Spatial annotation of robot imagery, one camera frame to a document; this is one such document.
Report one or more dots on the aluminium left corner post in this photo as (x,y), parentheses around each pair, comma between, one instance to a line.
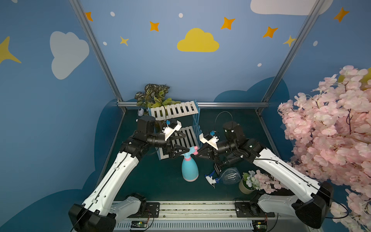
(84,22)

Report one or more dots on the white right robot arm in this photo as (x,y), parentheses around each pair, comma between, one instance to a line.
(310,200)

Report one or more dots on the clear vase with daisies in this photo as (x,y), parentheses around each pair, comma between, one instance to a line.
(153,96)

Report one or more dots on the aluminium corner post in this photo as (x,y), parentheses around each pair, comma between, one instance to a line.
(84,22)
(301,36)

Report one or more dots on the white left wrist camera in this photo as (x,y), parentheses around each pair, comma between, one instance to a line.
(171,125)

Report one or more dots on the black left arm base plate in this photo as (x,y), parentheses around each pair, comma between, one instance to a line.
(152,210)

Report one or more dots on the blue and white slatted shelf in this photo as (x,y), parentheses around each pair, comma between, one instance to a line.
(177,111)

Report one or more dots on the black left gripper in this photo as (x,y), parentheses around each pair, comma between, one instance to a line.
(169,144)

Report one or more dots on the small pot white flowers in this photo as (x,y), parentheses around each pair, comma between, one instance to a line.
(249,183)

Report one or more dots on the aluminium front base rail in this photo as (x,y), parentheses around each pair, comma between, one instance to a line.
(208,216)

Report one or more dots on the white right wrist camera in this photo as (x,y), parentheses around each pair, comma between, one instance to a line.
(210,139)

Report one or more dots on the aluminium right corner post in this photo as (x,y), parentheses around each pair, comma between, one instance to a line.
(301,36)

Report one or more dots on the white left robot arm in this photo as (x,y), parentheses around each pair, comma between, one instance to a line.
(96,213)

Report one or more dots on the teal pink spray bottle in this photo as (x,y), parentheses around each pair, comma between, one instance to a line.
(190,171)

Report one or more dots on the pink cherry blossom tree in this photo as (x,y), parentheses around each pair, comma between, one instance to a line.
(332,134)

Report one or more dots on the aluminium back frame rail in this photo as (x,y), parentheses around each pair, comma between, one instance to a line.
(240,105)

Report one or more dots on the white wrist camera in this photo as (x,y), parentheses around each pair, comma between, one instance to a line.
(171,125)
(210,139)

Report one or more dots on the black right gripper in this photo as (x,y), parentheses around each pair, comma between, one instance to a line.
(211,149)

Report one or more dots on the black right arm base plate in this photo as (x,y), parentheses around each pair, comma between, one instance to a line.
(247,210)

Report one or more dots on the clear blue-white spray bottle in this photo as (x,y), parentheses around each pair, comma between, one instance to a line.
(229,176)

